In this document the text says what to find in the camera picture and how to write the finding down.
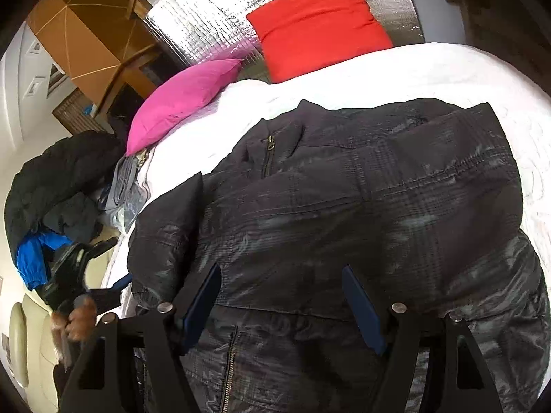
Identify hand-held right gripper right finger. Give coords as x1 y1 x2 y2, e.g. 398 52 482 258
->
341 265 504 413

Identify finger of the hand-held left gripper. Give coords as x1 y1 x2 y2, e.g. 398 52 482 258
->
85 236 119 264
84 273 132 311

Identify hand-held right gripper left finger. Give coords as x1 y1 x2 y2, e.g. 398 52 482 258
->
58 262 222 413

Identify black puffer jacket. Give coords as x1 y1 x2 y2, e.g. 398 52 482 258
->
128 99 551 413

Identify grey folded clothes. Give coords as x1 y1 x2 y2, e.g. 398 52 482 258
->
103 150 151 224

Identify pile of dark clothes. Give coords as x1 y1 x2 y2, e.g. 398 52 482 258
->
4 130 127 293

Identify person's left hand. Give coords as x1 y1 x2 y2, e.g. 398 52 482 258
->
52 295 97 341

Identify blue garment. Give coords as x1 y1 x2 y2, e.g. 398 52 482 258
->
16 230 72 291

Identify cream padded seat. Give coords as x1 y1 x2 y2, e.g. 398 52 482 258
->
8 293 61 390

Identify pink pillow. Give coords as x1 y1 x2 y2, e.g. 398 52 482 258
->
126 57 245 157

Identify brown wooden cabinet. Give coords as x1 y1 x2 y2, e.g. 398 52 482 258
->
27 0 173 117

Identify white fleece blanket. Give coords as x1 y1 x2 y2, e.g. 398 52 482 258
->
97 42 551 328

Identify silver foil insulation sheet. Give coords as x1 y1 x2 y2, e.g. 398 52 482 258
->
145 0 425 84

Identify red pillow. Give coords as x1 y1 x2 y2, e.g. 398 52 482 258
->
246 0 394 83

